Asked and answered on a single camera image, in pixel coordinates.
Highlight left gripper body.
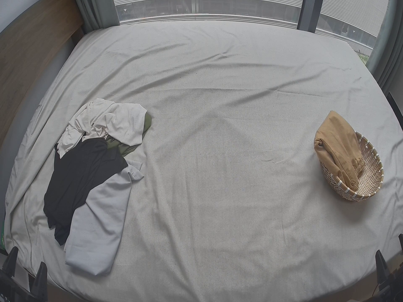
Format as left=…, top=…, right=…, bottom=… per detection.
left=0, top=267, right=48, bottom=302

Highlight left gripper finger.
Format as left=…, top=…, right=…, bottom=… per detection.
left=6, top=246, right=19, bottom=276
left=31, top=262, right=48, bottom=295

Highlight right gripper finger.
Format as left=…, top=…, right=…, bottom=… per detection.
left=375, top=249, right=390, bottom=291

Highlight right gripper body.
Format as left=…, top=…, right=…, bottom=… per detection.
left=378, top=273, right=403, bottom=302

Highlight tan shorts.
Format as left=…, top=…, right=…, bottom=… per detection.
left=314, top=110, right=366, bottom=191

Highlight pale grey garment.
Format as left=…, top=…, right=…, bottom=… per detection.
left=64, top=159, right=144, bottom=276

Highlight round woven basket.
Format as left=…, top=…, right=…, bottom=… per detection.
left=319, top=131, right=385, bottom=202

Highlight black garment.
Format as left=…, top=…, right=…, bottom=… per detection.
left=43, top=138, right=128, bottom=246

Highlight olive green garment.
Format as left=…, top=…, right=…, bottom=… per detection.
left=105, top=112, right=152, bottom=157

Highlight white garment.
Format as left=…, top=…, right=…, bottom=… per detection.
left=57, top=98, right=148, bottom=157

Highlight bed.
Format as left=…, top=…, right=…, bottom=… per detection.
left=0, top=0, right=403, bottom=302

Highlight blue-green curtain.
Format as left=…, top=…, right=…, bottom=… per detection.
left=69, top=0, right=121, bottom=33
left=366, top=0, right=403, bottom=92

